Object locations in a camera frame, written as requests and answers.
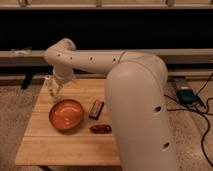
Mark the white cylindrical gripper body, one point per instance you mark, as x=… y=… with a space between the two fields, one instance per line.
x=63 y=76

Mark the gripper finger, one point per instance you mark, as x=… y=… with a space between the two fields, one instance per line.
x=58 y=89

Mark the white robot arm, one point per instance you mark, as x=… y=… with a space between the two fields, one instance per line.
x=134 y=97

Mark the orange ceramic bowl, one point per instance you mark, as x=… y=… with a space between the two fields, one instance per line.
x=66 y=114

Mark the dark chocolate bar pack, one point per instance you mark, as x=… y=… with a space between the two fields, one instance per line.
x=96 y=109

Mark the wooden table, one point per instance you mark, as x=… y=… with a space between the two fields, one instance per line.
x=42 y=145

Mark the dark red snack packet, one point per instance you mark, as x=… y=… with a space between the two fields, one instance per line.
x=101 y=129

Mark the black power adapter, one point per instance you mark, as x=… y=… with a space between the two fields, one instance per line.
x=186 y=96

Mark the grey horizontal rail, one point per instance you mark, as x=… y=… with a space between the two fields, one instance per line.
x=170 y=56

